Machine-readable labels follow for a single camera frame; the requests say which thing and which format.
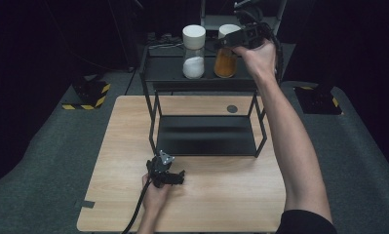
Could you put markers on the black metal two-tier rack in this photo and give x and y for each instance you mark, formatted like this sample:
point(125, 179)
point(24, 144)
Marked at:
point(205, 135)

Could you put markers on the black sleeve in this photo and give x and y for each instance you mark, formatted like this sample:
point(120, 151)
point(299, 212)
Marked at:
point(307, 224)

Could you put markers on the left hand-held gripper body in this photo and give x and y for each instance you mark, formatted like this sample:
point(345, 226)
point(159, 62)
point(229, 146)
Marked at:
point(160, 169)

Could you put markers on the person's right hand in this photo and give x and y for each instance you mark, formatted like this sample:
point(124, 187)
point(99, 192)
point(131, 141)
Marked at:
point(258, 61)

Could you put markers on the jar with white powder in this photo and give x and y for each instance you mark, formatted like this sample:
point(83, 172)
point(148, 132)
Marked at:
point(194, 48)

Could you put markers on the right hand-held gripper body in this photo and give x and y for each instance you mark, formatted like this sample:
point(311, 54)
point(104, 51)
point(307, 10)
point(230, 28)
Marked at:
point(252, 31)

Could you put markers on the grey tape piece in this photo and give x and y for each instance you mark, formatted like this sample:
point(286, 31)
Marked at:
point(85, 204)

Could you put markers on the yellow-black striped stand base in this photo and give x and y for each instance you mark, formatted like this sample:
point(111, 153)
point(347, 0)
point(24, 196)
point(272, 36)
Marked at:
point(318, 100)
point(88, 94)

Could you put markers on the jar with orange powder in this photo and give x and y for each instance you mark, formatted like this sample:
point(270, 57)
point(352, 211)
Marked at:
point(225, 65)

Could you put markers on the round dark table grommet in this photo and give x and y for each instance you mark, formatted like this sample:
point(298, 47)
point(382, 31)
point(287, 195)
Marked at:
point(232, 109)

